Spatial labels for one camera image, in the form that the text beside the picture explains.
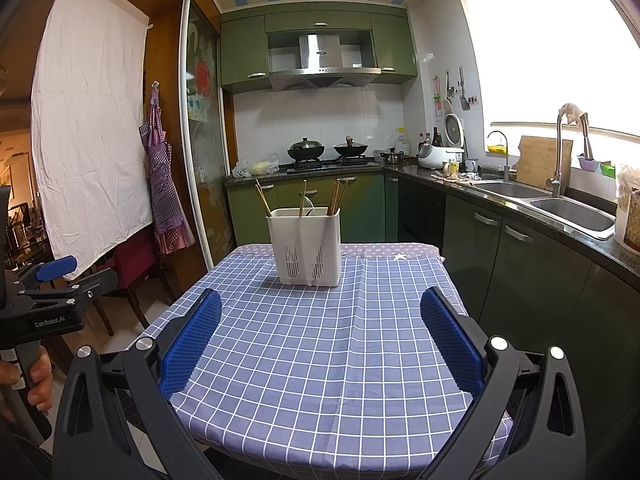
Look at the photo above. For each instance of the white plastic bag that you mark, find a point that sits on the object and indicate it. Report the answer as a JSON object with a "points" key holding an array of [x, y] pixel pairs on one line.
{"points": [[255, 166]]}

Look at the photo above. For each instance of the purple sill container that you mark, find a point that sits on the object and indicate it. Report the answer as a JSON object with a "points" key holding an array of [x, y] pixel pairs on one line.
{"points": [[588, 163]]}

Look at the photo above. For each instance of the red wooden chair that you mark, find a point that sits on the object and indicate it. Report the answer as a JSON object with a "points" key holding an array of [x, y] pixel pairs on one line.
{"points": [[132, 270]]}

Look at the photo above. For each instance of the person's left hand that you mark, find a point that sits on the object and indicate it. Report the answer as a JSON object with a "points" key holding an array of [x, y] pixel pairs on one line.
{"points": [[42, 380]]}

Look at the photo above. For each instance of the dark green base cabinets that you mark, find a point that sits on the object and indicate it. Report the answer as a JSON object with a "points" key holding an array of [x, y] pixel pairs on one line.
{"points": [[525, 280]]}

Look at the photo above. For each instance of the group of sauce bottles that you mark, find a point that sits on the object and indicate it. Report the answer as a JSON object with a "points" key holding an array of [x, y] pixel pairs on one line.
{"points": [[429, 139]]}

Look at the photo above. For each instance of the green wall cabinet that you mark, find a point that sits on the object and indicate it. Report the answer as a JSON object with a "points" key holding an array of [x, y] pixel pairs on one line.
{"points": [[242, 55], [392, 45]]}

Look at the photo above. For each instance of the small steel pot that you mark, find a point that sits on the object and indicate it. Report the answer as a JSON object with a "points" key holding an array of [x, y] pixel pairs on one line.
{"points": [[392, 156]]}

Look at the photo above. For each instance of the tall steel faucet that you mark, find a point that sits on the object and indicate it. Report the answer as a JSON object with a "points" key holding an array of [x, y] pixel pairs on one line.
{"points": [[558, 160]]}

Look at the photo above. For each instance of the light wooden chopstick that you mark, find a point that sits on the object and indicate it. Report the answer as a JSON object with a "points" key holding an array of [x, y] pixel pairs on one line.
{"points": [[261, 200], [265, 205], [338, 197], [344, 195], [333, 200]]}

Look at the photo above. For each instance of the hanging grey spatula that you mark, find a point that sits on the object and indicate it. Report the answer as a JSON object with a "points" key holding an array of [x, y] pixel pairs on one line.
{"points": [[464, 102]]}

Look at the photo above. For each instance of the kitchen window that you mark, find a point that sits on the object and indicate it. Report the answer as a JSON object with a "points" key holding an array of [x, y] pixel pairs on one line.
{"points": [[540, 45]]}

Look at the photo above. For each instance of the yellow sponge holder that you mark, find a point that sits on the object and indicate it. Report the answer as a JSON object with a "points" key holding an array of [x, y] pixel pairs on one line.
{"points": [[495, 149]]}

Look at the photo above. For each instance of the small curved faucet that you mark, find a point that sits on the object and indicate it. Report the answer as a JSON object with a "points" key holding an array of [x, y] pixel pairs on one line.
{"points": [[506, 160]]}

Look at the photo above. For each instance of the black wok with lid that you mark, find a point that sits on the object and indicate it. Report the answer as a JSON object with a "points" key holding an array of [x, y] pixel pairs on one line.
{"points": [[306, 150]]}

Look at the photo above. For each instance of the hanging white ladle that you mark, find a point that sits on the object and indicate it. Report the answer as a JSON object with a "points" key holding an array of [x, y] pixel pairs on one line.
{"points": [[447, 105]]}

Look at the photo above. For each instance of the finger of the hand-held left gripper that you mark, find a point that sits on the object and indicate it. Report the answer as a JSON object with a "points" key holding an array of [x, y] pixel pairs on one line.
{"points": [[95, 285], [55, 267]]}

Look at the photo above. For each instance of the steel range hood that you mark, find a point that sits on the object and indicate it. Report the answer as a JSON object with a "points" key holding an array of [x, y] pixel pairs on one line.
{"points": [[320, 60]]}

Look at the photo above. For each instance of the white plastic utensil holder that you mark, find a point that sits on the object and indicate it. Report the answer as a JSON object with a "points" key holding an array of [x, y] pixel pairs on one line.
{"points": [[305, 255]]}

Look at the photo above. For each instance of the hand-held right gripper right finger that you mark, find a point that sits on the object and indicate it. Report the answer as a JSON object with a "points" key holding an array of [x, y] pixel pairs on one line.
{"points": [[452, 342]]}

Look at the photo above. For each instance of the pink hanging decoration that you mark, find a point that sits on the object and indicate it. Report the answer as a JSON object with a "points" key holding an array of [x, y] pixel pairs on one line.
{"points": [[437, 95]]}

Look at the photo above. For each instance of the white rice cooker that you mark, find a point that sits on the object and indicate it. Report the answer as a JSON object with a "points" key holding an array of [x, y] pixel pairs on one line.
{"points": [[432, 157]]}

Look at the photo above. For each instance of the purple checked apron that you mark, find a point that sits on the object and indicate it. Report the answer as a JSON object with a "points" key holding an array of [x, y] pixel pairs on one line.
{"points": [[162, 185]]}

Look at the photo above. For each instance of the light green base cabinets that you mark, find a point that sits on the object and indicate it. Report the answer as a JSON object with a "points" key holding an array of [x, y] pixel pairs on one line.
{"points": [[360, 210]]}

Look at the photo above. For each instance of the clear oil bottle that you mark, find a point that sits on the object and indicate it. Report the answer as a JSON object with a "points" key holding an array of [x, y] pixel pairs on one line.
{"points": [[401, 142]]}

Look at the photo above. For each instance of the white lidded basket jar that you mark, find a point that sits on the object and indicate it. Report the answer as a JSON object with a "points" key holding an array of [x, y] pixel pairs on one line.
{"points": [[629, 210]]}

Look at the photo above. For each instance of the green cabinet above hood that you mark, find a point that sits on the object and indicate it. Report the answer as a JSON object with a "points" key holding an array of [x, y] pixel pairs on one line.
{"points": [[317, 21]]}

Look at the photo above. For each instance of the green sill container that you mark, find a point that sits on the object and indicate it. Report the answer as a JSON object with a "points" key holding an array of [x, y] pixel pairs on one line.
{"points": [[607, 169]]}

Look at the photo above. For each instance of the wooden cutting board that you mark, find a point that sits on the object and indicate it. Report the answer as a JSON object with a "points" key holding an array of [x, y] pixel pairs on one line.
{"points": [[537, 160]]}

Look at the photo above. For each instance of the black gas stove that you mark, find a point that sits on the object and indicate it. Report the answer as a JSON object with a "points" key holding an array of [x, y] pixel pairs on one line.
{"points": [[330, 164]]}

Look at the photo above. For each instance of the glass sliding door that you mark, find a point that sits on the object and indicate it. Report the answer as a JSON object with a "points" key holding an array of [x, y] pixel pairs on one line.
{"points": [[202, 135]]}

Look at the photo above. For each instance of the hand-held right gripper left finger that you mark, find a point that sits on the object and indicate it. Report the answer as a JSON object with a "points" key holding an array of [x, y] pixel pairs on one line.
{"points": [[192, 342]]}

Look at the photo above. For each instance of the steel double sink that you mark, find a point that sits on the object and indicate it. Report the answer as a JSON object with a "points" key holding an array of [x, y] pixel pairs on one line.
{"points": [[570, 215]]}

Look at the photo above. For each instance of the white hanging sheet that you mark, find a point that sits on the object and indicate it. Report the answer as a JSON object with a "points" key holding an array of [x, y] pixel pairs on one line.
{"points": [[90, 125]]}

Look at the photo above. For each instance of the blue checked tablecloth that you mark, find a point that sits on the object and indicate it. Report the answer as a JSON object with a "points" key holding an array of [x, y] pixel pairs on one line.
{"points": [[300, 350]]}

